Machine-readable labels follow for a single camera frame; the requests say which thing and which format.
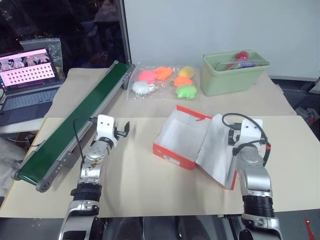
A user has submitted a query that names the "aluminium profile post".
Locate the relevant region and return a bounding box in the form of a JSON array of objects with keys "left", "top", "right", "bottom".
[{"left": 118, "top": 0, "right": 133, "bottom": 66}]

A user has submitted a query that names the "tan table sheet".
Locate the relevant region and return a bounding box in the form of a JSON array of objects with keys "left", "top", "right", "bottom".
[{"left": 43, "top": 65, "right": 298, "bottom": 119}]

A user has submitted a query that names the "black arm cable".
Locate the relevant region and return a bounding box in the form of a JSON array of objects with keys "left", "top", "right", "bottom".
[
  {"left": 73, "top": 116, "right": 99, "bottom": 159},
  {"left": 221, "top": 112, "right": 273, "bottom": 166}
]

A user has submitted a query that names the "white toy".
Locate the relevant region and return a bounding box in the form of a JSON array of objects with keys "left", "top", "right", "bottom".
[{"left": 131, "top": 80, "right": 156, "bottom": 96}]

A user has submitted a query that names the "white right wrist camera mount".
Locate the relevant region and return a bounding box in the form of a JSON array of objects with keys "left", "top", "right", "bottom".
[{"left": 238, "top": 118, "right": 264, "bottom": 146}]

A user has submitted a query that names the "green plastic bin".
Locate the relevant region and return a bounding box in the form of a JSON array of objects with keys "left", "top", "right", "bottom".
[{"left": 201, "top": 50, "right": 271, "bottom": 97}]

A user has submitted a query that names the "clear bag behind laptop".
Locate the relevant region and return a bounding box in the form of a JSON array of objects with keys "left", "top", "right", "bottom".
[{"left": 19, "top": 37, "right": 63, "bottom": 69}]

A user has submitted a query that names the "green conveyor belt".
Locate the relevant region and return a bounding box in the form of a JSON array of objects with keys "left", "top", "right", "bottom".
[{"left": 13, "top": 60, "right": 136, "bottom": 193}]

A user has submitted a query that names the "green toy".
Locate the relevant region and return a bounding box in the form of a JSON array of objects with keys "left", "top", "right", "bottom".
[{"left": 174, "top": 84, "right": 196, "bottom": 99}]

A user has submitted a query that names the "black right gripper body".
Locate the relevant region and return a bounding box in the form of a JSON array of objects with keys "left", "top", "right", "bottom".
[{"left": 227, "top": 127, "right": 242, "bottom": 148}]

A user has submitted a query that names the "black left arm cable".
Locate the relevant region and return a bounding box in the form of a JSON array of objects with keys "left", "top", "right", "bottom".
[{"left": 73, "top": 116, "right": 99, "bottom": 159}]

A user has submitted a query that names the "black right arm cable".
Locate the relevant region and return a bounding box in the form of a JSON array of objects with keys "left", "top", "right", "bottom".
[{"left": 221, "top": 112, "right": 273, "bottom": 166}]

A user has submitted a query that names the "red white cardboard box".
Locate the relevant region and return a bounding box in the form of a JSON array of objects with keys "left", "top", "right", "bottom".
[{"left": 152, "top": 104, "right": 239, "bottom": 191}]

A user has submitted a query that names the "grey and red device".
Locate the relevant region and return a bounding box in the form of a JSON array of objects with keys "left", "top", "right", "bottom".
[{"left": 294, "top": 104, "right": 320, "bottom": 126}]

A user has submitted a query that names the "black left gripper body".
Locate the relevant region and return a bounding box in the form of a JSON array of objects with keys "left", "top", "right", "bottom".
[{"left": 113, "top": 125, "right": 126, "bottom": 139}]

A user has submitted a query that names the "pink toy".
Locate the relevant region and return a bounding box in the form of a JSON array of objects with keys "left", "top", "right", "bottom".
[{"left": 137, "top": 70, "right": 155, "bottom": 84}]

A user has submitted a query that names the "round orange toy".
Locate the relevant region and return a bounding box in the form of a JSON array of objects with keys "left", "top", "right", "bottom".
[{"left": 173, "top": 76, "right": 194, "bottom": 87}]

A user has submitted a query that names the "red toy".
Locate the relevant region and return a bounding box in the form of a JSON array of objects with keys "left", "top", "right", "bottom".
[{"left": 235, "top": 50, "right": 251, "bottom": 61}]

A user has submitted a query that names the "orange fish-shaped toy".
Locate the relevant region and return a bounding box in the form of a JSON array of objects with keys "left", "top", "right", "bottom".
[{"left": 152, "top": 65, "right": 174, "bottom": 81}]

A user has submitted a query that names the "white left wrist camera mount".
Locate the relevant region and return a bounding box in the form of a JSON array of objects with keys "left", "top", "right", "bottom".
[{"left": 96, "top": 114, "right": 118, "bottom": 141}]

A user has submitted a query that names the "beige table sheet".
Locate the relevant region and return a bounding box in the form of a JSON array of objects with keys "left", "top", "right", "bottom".
[{"left": 0, "top": 115, "right": 320, "bottom": 219}]

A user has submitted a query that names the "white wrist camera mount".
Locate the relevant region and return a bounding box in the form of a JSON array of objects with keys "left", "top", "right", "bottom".
[
  {"left": 96, "top": 114, "right": 118, "bottom": 141},
  {"left": 238, "top": 118, "right": 264, "bottom": 146}
]

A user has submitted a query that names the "yellow toy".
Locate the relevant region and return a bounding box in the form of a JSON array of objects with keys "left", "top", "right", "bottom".
[{"left": 178, "top": 65, "right": 196, "bottom": 78}]

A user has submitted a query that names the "open laptop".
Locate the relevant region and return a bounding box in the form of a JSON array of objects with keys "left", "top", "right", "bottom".
[{"left": 0, "top": 47, "right": 64, "bottom": 120}]

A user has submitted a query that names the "small red object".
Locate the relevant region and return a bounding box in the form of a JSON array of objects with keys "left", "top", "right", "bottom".
[{"left": 304, "top": 218, "right": 316, "bottom": 239}]

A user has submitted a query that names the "clear plastic bag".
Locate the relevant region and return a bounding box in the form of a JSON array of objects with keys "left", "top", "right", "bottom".
[{"left": 125, "top": 62, "right": 202, "bottom": 101}]

